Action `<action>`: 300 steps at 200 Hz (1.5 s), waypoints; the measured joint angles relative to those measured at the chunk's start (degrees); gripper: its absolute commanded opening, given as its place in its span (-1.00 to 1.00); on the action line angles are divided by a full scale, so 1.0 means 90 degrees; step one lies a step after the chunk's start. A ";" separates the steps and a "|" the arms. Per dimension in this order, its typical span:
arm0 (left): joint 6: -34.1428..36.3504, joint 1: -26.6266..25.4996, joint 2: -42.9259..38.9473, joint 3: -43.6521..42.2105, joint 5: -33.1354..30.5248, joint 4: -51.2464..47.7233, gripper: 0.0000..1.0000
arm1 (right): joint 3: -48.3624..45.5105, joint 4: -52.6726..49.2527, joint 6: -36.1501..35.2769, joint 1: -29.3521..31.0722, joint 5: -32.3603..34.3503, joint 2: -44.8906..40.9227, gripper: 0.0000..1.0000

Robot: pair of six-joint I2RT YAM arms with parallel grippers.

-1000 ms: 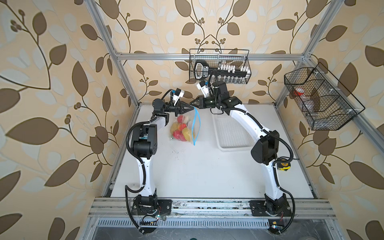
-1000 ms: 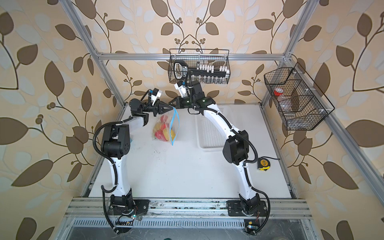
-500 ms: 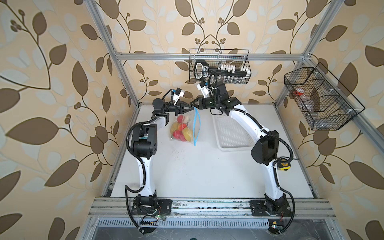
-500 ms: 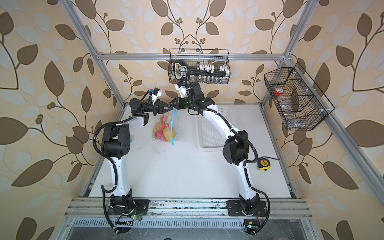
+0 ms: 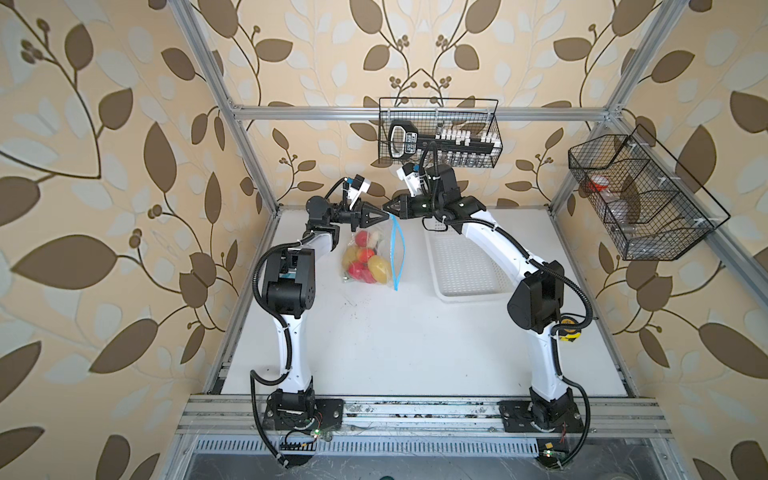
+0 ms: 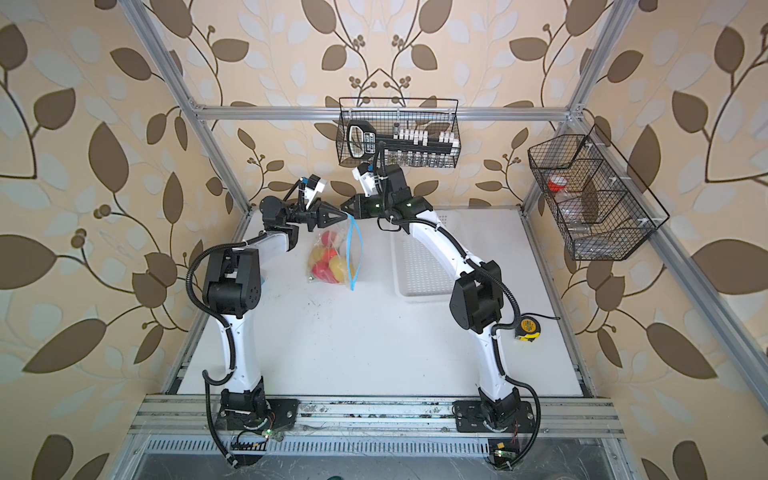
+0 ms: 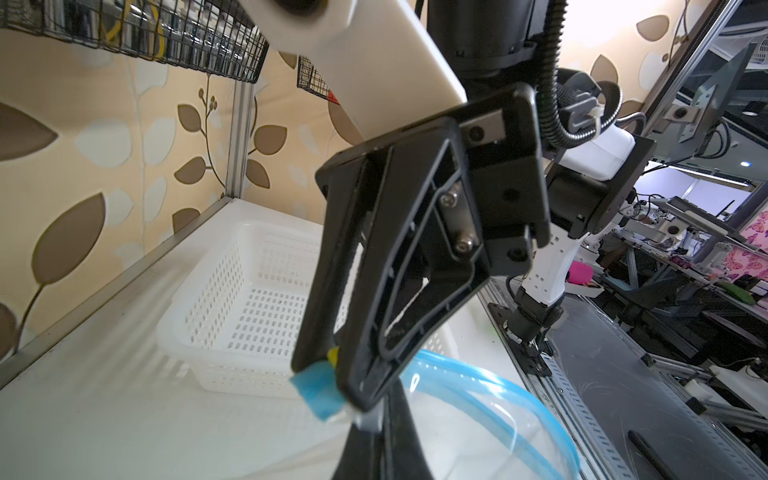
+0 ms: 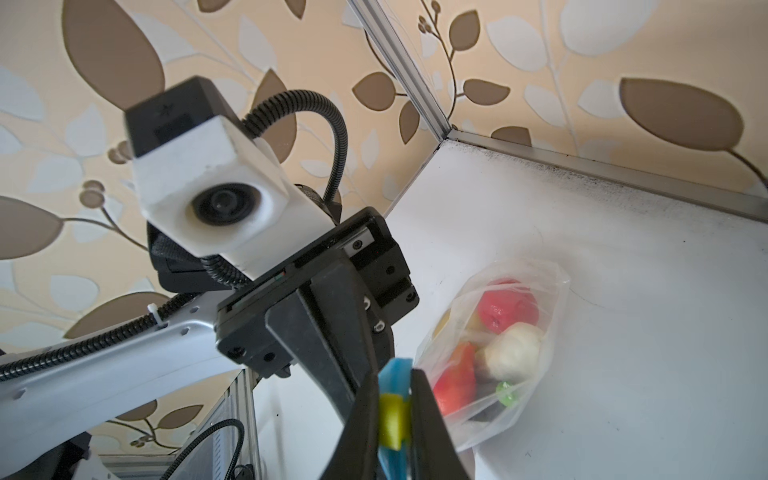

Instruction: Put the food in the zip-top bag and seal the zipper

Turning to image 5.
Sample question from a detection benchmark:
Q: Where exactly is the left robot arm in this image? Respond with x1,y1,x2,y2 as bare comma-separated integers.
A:
250,196,389,416

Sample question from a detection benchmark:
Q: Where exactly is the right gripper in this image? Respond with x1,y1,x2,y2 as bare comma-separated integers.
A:
383,194,443,220

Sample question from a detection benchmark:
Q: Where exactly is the yellow black tape measure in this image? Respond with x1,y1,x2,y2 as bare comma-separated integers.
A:
558,317,581,342

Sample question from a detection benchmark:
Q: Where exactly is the clear zip top bag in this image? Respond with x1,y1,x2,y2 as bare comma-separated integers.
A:
341,214,406,291

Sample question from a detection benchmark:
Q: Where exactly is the red white item in basket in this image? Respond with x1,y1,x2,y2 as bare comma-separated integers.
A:
584,175,610,194

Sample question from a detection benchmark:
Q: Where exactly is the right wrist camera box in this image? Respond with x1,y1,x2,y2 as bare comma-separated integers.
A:
397,162,424,197

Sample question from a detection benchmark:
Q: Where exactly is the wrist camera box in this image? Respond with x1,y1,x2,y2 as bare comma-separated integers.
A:
397,162,424,197
342,175,371,210

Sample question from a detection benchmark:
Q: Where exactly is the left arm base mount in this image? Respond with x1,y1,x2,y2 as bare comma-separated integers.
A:
263,395,345,432

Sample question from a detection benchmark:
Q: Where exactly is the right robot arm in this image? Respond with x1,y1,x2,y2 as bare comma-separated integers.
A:
384,141,594,430

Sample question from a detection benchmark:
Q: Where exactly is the black tool in basket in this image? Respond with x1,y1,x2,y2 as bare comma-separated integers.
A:
383,120,503,160

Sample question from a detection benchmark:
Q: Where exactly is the white plastic basket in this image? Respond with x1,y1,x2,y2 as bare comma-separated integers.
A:
423,218,514,303

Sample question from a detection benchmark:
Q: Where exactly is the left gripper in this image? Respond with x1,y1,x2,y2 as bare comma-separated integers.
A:
324,204,386,238

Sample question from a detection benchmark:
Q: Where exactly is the side wire basket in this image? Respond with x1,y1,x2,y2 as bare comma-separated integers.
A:
568,124,731,261

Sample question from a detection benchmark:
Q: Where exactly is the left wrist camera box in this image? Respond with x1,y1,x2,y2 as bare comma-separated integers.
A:
342,175,371,210

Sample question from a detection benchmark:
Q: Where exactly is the red yellow mango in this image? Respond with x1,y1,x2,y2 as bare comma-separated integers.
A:
357,248,376,264

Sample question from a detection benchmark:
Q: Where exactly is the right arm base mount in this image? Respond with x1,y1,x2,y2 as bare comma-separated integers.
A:
498,398,584,434

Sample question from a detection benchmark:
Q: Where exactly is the back wire basket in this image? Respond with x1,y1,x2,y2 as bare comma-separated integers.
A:
377,96,503,169

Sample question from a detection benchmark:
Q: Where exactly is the small red apple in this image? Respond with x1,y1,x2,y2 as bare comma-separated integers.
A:
354,230,370,248

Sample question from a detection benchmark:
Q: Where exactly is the white green cucumber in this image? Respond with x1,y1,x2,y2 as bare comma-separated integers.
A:
366,230,383,249

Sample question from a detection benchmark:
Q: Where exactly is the aluminium front rail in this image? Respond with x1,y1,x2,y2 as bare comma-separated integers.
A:
175,394,674,439

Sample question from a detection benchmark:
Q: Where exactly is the yellow potato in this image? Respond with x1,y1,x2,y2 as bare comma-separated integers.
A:
341,246,359,271
367,255,392,284

